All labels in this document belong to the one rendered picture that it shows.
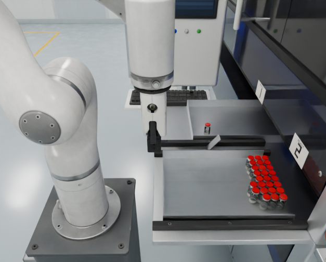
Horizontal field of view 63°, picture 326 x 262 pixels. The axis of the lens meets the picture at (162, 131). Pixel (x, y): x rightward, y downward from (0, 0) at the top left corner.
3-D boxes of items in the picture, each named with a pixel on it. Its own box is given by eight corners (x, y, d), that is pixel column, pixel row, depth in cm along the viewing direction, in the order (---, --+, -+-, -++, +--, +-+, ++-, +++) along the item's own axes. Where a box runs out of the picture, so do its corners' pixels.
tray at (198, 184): (261, 157, 92) (263, 149, 90) (291, 223, 71) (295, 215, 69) (162, 157, 92) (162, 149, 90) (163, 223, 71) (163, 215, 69)
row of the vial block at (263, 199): (250, 165, 88) (253, 155, 86) (268, 210, 74) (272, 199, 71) (244, 165, 88) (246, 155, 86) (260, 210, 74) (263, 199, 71)
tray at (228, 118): (262, 106, 119) (264, 99, 117) (284, 142, 98) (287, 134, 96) (186, 106, 119) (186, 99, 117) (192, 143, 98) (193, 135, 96)
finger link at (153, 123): (155, 143, 53) (156, 144, 58) (155, 104, 53) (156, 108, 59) (150, 143, 52) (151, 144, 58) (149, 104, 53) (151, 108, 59)
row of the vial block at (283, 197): (264, 165, 88) (267, 154, 86) (284, 210, 74) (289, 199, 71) (257, 165, 88) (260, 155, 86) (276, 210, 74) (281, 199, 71)
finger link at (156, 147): (160, 135, 57) (161, 159, 61) (160, 127, 59) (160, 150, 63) (145, 136, 57) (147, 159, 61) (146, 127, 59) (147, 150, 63)
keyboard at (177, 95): (205, 92, 146) (206, 88, 144) (208, 105, 134) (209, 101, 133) (132, 92, 146) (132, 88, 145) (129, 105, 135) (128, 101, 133)
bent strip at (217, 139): (217, 147, 96) (219, 134, 93) (218, 152, 94) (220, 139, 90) (178, 147, 96) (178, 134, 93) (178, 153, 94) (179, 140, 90)
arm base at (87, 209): (42, 241, 69) (19, 193, 58) (63, 185, 84) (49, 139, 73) (116, 240, 69) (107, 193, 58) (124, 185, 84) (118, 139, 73)
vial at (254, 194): (255, 197, 77) (258, 186, 75) (257, 204, 76) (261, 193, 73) (247, 197, 77) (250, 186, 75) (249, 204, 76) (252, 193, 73)
